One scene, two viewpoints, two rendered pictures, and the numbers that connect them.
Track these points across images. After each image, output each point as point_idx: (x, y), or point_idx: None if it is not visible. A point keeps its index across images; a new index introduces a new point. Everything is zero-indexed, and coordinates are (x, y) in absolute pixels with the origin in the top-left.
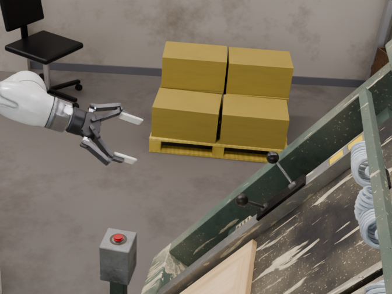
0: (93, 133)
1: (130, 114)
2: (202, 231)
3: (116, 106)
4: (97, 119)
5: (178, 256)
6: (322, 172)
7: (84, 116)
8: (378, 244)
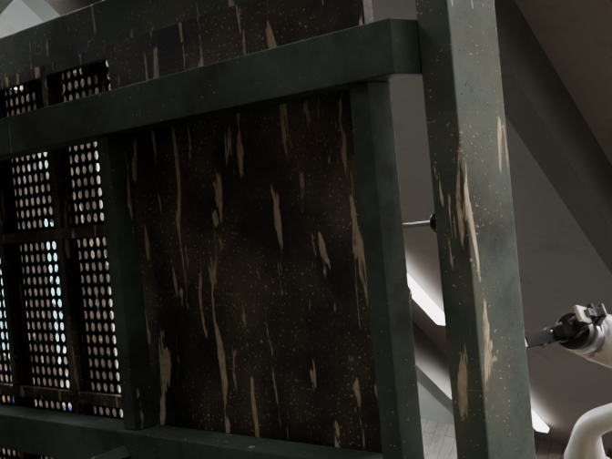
0: (551, 329)
1: (586, 309)
2: None
3: (596, 307)
4: (570, 319)
5: None
6: None
7: (566, 313)
8: None
